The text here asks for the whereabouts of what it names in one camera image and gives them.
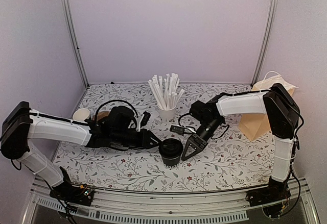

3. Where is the brown cardboard cup carrier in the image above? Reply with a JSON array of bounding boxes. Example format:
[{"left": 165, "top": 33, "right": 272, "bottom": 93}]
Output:
[{"left": 92, "top": 110, "right": 110, "bottom": 121}]

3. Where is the aluminium front rail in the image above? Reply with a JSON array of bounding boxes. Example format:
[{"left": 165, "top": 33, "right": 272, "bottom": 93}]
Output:
[{"left": 22, "top": 178, "right": 322, "bottom": 223}]

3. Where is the paper-wrapped straws bundle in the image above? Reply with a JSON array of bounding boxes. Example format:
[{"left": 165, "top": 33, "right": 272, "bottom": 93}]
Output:
[{"left": 148, "top": 73, "right": 185, "bottom": 111}]

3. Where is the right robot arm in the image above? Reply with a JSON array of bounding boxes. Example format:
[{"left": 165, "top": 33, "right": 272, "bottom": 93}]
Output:
[{"left": 181, "top": 83, "right": 304, "bottom": 202}]

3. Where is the left aluminium corner post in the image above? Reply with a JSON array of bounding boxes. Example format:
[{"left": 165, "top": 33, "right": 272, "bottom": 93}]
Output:
[{"left": 61, "top": 0, "right": 90, "bottom": 88}]

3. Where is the black and white coffee cup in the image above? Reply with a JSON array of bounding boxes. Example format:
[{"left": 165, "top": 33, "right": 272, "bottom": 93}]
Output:
[{"left": 161, "top": 155, "right": 180, "bottom": 167}]

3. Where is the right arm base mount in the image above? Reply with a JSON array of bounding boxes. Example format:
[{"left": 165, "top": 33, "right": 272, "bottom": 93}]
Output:
[{"left": 245, "top": 178, "right": 301, "bottom": 219}]

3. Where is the white paper straw cup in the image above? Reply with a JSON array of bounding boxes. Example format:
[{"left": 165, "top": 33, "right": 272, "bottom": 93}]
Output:
[{"left": 158, "top": 105, "right": 176, "bottom": 122}]

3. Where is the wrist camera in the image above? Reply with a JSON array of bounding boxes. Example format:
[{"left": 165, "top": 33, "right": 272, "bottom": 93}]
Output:
[
  {"left": 170, "top": 125, "right": 196, "bottom": 136},
  {"left": 136, "top": 111, "right": 151, "bottom": 132}
]

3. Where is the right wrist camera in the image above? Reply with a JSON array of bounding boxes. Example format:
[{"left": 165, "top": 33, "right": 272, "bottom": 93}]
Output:
[{"left": 170, "top": 125, "right": 196, "bottom": 136}]

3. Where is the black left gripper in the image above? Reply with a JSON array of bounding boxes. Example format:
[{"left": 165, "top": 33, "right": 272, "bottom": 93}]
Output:
[{"left": 111, "top": 129, "right": 162, "bottom": 152}]

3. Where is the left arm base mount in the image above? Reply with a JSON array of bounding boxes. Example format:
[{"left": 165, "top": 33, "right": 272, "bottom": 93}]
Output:
[{"left": 50, "top": 167, "right": 94, "bottom": 206}]

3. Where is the brown paper bag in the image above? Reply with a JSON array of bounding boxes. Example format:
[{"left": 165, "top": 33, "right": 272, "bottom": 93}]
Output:
[{"left": 239, "top": 71, "right": 297, "bottom": 141}]

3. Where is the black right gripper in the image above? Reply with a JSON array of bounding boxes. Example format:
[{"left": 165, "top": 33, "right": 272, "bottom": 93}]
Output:
[{"left": 181, "top": 118, "right": 222, "bottom": 161}]

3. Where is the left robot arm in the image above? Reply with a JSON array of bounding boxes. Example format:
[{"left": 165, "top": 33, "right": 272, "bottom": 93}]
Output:
[{"left": 1, "top": 102, "right": 162, "bottom": 201}]

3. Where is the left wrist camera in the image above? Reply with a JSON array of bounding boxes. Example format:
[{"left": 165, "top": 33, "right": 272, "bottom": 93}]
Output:
[{"left": 136, "top": 111, "right": 151, "bottom": 132}]

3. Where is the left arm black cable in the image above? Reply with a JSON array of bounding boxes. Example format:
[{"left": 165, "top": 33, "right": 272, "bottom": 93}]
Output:
[{"left": 94, "top": 100, "right": 138, "bottom": 130}]

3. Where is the aluminium corner post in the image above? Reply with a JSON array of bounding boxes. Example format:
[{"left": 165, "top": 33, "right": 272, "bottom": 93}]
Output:
[
  {"left": 61, "top": 0, "right": 90, "bottom": 88},
  {"left": 250, "top": 0, "right": 278, "bottom": 87}
]

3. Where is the right aluminium corner post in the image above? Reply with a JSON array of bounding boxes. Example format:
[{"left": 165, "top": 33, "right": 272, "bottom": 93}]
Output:
[{"left": 250, "top": 0, "right": 278, "bottom": 87}]

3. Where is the black plastic cup lid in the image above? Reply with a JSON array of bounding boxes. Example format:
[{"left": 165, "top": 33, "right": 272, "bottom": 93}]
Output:
[{"left": 159, "top": 138, "right": 183, "bottom": 158}]

